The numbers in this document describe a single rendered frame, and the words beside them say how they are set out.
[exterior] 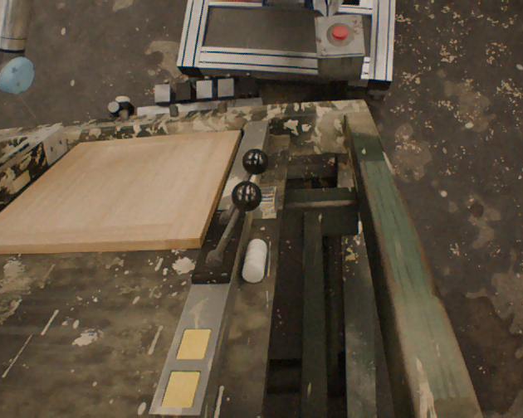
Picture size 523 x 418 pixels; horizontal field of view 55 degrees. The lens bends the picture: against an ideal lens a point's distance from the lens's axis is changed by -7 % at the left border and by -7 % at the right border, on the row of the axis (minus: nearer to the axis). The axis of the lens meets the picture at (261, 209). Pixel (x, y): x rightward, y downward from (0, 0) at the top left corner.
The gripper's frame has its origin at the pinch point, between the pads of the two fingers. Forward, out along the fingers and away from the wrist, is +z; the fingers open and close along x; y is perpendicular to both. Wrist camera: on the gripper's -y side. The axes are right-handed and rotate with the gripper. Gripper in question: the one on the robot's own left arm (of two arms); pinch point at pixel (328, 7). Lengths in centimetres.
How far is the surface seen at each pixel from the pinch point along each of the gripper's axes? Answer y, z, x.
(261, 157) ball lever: 30.5, 5.4, -6.3
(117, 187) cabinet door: 19, 32, -39
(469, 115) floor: -91, 105, 57
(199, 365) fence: 62, 1, -7
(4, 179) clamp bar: 22, 31, -65
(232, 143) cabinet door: -2.8, 40.7, -20.6
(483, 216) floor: -54, 125, 66
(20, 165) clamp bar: 15, 34, -66
